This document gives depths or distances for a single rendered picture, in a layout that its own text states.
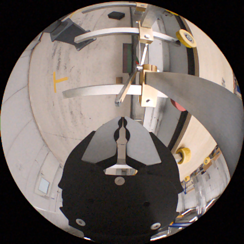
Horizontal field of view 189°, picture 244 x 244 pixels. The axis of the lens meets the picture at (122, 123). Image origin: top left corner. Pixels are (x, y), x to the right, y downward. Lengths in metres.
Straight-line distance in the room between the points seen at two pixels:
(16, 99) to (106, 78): 2.40
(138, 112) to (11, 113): 2.66
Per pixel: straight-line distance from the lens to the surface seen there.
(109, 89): 0.26
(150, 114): 0.58
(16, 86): 2.68
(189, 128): 0.38
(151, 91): 0.26
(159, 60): 0.54
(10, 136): 2.62
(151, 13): 0.29
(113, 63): 1.13
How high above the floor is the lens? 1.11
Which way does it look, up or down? 57 degrees down
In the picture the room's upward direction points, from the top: 177 degrees counter-clockwise
